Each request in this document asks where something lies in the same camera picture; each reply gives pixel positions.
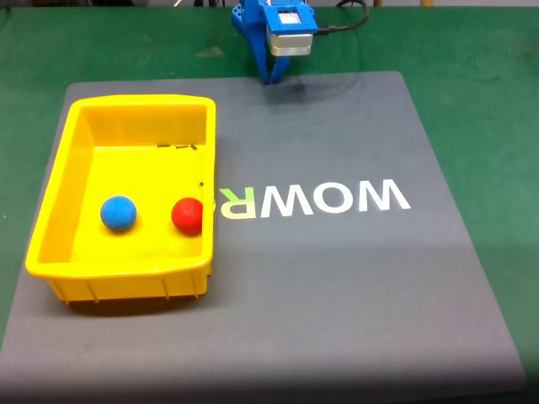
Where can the yellow plastic bin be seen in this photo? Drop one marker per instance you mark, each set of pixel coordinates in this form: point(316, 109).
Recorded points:
point(126, 168)

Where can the silver camera box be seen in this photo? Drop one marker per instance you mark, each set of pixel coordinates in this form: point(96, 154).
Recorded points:
point(290, 42)

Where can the blue foam ball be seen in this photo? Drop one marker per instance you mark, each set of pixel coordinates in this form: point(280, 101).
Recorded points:
point(119, 213)

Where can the grey mat with WOWR print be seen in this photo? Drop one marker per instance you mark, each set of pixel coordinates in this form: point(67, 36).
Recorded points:
point(295, 303)

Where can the red foam ball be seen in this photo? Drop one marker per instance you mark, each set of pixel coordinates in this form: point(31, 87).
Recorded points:
point(187, 215)

